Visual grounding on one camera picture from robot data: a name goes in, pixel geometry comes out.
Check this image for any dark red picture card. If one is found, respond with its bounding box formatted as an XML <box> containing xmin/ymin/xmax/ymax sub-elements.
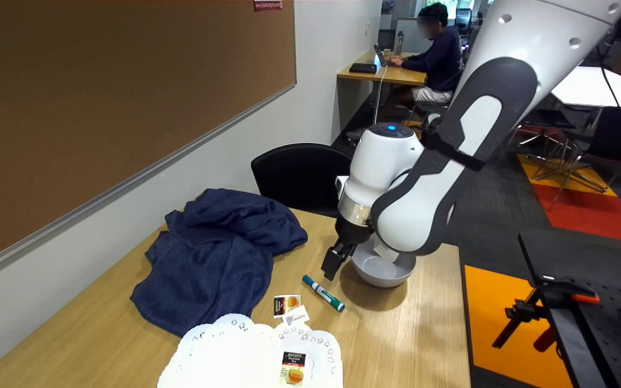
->
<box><xmin>280</xmin><ymin>349</ymin><xmax>309</xmax><ymax>368</ymax></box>

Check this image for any open laptop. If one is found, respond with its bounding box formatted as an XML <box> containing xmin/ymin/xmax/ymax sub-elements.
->
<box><xmin>372</xmin><ymin>44</ymin><xmax>392</xmax><ymax>74</ymax></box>

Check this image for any brown cork board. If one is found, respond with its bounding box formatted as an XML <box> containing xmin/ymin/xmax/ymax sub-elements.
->
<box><xmin>0</xmin><ymin>0</ymin><xmax>300</xmax><ymax>285</ymax></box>

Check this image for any white table top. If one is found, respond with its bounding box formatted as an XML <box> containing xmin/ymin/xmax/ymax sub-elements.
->
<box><xmin>550</xmin><ymin>64</ymin><xmax>621</xmax><ymax>113</ymax></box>

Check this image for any orange fruit picture card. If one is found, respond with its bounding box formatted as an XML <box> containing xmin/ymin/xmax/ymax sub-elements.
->
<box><xmin>279</xmin><ymin>364</ymin><xmax>309</xmax><ymax>388</ymax></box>

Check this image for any white paper doily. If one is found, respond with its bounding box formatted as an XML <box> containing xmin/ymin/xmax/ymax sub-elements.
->
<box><xmin>156</xmin><ymin>312</ymin><xmax>345</xmax><ymax>388</ymax></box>

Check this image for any small white card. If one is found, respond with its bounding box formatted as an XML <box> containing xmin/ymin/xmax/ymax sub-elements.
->
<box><xmin>283</xmin><ymin>307</ymin><xmax>313</xmax><ymax>328</ymax></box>

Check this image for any black orange clamp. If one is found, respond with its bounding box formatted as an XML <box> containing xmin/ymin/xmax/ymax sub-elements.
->
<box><xmin>492</xmin><ymin>300</ymin><xmax>566</xmax><ymax>353</ymax></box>
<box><xmin>536</xmin><ymin>277</ymin><xmax>603</xmax><ymax>311</ymax></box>

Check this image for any wooden wall desk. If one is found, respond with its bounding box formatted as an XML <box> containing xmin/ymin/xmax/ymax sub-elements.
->
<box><xmin>334</xmin><ymin>50</ymin><xmax>429</xmax><ymax>91</ymax></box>

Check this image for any seated person in dark top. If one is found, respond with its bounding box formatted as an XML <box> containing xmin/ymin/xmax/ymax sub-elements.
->
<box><xmin>386</xmin><ymin>0</ymin><xmax>463</xmax><ymax>108</ymax></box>

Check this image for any white hanging cable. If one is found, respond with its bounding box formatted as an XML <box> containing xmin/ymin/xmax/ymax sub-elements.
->
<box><xmin>372</xmin><ymin>66</ymin><xmax>386</xmax><ymax>127</ymax></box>

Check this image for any grey metal bowl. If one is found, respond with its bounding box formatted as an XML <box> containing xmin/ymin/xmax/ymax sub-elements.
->
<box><xmin>351</xmin><ymin>238</ymin><xmax>419</xmax><ymax>292</ymax></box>

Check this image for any dark blue cloth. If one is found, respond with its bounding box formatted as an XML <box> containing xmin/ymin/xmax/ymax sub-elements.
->
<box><xmin>130</xmin><ymin>187</ymin><xmax>310</xmax><ymax>339</ymax></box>

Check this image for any green white marker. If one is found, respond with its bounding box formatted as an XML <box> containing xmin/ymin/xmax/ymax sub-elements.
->
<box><xmin>300</xmin><ymin>273</ymin><xmax>348</xmax><ymax>315</ymax></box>

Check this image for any flat black desk item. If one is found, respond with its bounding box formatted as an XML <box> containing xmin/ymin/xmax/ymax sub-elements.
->
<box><xmin>348</xmin><ymin>60</ymin><xmax>380</xmax><ymax>76</ymax></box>

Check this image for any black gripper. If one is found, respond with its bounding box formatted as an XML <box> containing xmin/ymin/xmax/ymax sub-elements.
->
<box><xmin>322</xmin><ymin>216</ymin><xmax>380</xmax><ymax>282</ymax></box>

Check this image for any small white box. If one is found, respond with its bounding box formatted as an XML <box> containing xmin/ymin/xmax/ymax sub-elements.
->
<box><xmin>271</xmin><ymin>294</ymin><xmax>304</xmax><ymax>319</ymax></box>

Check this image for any black office chair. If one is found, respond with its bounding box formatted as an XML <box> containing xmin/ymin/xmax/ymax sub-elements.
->
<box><xmin>249</xmin><ymin>143</ymin><xmax>355</xmax><ymax>219</ymax></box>

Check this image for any black perforated mounting board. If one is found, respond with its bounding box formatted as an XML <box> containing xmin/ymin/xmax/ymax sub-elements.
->
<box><xmin>515</xmin><ymin>232</ymin><xmax>621</xmax><ymax>388</ymax></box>

